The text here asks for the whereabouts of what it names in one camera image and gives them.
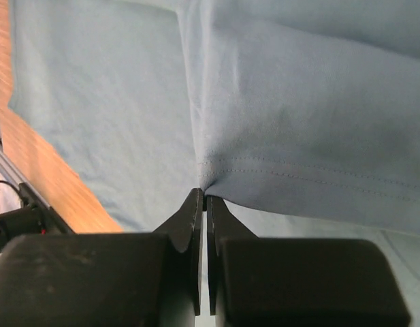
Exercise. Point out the grey blue t shirt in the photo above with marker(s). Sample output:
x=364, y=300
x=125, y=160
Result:
x=305, y=115

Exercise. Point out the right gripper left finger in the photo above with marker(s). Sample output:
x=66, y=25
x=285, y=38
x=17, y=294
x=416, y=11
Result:
x=120, y=279

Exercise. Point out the aluminium front frame rail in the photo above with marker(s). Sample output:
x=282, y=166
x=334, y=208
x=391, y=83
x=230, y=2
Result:
x=9, y=170

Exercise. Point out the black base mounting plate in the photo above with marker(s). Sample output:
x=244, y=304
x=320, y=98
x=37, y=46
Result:
x=33, y=217

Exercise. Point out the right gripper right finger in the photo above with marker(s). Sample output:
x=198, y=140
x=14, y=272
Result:
x=256, y=281

